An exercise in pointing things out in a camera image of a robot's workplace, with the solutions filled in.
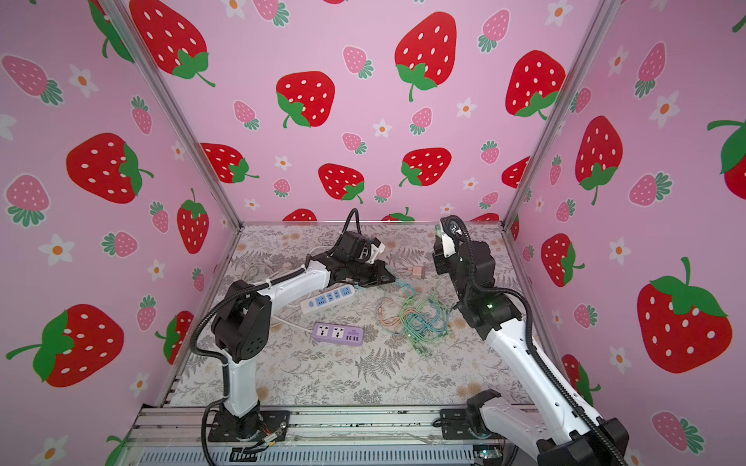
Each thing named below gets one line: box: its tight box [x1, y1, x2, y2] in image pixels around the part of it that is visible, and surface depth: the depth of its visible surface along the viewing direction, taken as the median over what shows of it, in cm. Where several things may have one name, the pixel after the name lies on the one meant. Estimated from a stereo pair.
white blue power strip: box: [300, 284, 357, 315], surface depth 97 cm
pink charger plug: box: [411, 266, 426, 280], surface depth 106 cm
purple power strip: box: [311, 322, 365, 347], surface depth 90 cm
